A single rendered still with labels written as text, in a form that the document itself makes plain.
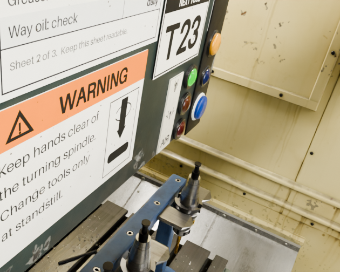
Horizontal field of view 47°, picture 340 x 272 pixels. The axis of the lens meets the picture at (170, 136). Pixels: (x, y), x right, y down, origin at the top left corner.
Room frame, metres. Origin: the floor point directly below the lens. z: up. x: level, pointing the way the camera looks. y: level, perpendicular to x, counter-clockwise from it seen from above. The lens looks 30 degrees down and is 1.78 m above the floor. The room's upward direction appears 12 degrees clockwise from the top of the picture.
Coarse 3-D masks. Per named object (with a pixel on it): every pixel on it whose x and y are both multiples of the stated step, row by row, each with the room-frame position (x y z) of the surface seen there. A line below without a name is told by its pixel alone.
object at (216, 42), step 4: (216, 36) 0.43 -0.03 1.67; (220, 36) 0.44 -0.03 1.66; (212, 40) 0.43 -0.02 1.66; (216, 40) 0.43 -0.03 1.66; (220, 40) 0.44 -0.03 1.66; (212, 44) 0.43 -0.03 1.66; (216, 44) 0.43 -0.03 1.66; (212, 48) 0.43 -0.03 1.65; (216, 48) 0.43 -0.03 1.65; (212, 52) 0.43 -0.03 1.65
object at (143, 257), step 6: (138, 234) 0.49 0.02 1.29; (138, 240) 0.48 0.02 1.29; (150, 240) 0.49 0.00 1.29; (132, 246) 0.48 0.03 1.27; (138, 246) 0.48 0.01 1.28; (144, 246) 0.48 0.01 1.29; (150, 246) 0.49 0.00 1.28; (132, 252) 0.48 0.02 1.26; (138, 252) 0.47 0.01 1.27; (144, 252) 0.47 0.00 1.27; (150, 252) 0.49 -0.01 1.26; (132, 258) 0.47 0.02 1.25; (138, 258) 0.47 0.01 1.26; (144, 258) 0.47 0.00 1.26; (150, 258) 0.49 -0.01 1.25; (126, 264) 0.48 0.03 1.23; (132, 264) 0.47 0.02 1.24; (138, 264) 0.47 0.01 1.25; (144, 264) 0.47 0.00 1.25; (150, 264) 0.49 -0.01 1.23; (132, 270) 0.47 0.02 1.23; (138, 270) 0.47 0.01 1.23; (144, 270) 0.47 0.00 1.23
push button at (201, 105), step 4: (204, 96) 0.44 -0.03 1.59; (200, 100) 0.43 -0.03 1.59; (204, 100) 0.43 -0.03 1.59; (196, 104) 0.43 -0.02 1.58; (200, 104) 0.43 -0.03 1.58; (204, 104) 0.43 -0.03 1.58; (196, 108) 0.42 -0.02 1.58; (200, 108) 0.43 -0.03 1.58; (204, 108) 0.44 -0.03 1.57; (196, 112) 0.42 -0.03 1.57; (200, 112) 0.43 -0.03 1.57; (196, 116) 0.42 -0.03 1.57; (200, 116) 0.43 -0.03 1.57
